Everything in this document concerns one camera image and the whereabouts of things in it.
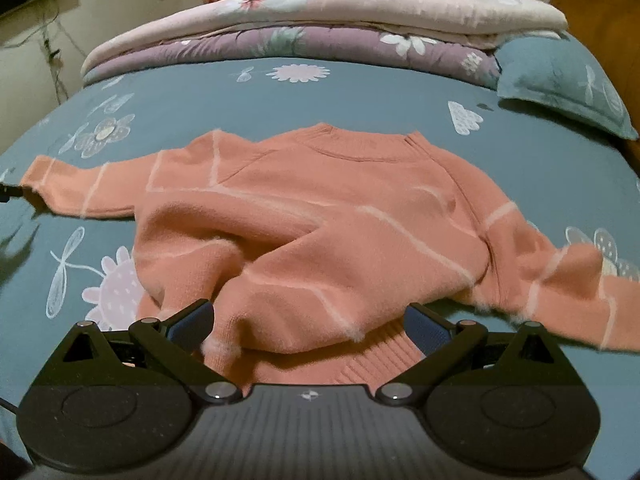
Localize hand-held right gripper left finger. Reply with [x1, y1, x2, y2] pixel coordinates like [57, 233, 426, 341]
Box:
[61, 298, 246, 406]

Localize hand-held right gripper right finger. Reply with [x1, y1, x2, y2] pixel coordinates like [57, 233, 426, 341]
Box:
[374, 302, 572, 406]

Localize pink striped knit sweater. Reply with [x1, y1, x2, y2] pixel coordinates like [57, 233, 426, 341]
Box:
[19, 122, 640, 387]

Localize teal floral bedsheet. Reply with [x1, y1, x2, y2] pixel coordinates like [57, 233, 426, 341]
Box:
[0, 30, 640, 480]

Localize teal pillow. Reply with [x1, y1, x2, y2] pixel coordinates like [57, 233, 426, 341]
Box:
[495, 30, 640, 141]

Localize purple floral quilt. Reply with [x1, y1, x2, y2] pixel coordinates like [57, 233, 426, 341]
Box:
[82, 25, 504, 92]

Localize pink floral quilt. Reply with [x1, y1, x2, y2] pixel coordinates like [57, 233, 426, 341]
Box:
[80, 0, 569, 76]

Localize wooden headboard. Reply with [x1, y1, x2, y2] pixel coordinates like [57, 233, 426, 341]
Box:
[550, 0, 640, 177]

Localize wall cables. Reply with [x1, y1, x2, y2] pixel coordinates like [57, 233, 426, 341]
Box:
[0, 10, 87, 107]

